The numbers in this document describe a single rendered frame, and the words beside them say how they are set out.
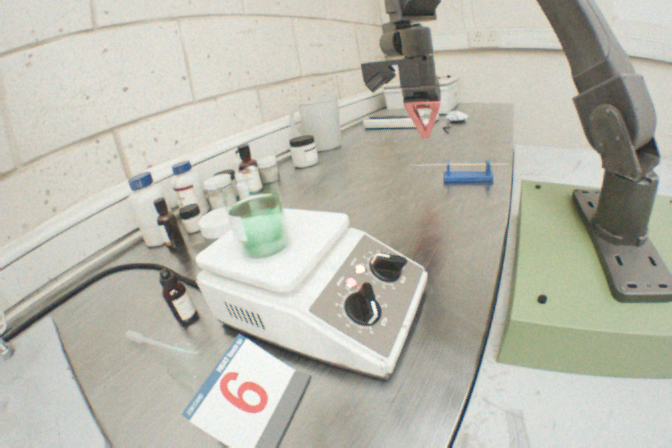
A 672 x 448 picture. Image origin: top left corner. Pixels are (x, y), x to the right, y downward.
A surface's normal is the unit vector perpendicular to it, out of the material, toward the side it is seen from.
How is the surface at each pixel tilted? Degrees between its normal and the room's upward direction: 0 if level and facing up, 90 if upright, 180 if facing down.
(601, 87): 90
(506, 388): 0
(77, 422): 0
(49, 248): 90
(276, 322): 90
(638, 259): 1
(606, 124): 90
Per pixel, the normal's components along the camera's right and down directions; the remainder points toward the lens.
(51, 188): 0.84, 0.09
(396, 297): 0.31, -0.76
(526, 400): -0.15, -0.91
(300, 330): -0.44, 0.41
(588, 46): -0.97, 0.07
